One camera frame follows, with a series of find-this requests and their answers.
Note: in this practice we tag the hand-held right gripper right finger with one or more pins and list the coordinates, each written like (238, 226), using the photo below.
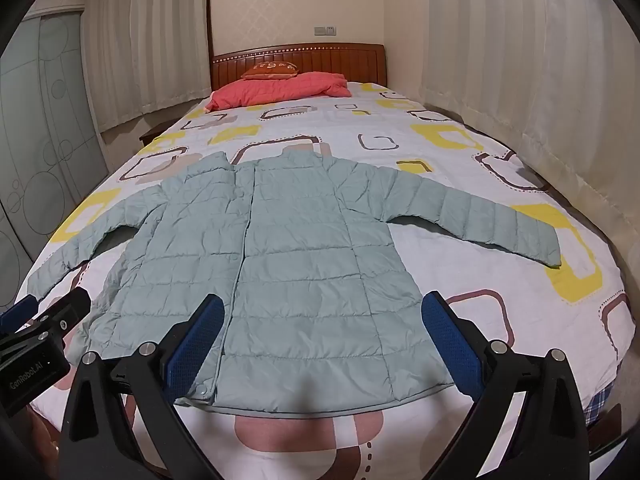
(450, 345)

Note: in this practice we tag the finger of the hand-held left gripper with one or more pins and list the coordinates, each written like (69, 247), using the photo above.
(65, 312)
(17, 312)

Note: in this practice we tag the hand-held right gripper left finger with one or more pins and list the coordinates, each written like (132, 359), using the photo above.
(197, 345)

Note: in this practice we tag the light green quilted jacket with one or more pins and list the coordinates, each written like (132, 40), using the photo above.
(300, 260)

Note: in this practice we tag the blue plaid cloth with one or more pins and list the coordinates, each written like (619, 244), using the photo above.
(599, 405)

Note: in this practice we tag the frosted glass wardrobe door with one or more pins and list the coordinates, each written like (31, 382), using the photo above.
(45, 135)

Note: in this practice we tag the patterned white bed sheet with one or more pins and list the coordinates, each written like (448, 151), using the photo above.
(350, 125)

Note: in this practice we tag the coral pink quilt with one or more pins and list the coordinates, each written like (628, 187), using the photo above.
(280, 91)

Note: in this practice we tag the orange pillow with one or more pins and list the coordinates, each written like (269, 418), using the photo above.
(270, 70)

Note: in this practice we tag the cream curtain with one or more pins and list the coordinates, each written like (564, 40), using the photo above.
(150, 35)
(500, 60)

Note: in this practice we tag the wooden headboard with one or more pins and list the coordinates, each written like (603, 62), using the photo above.
(340, 60)

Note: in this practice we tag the wall socket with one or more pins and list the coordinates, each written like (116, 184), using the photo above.
(325, 30)

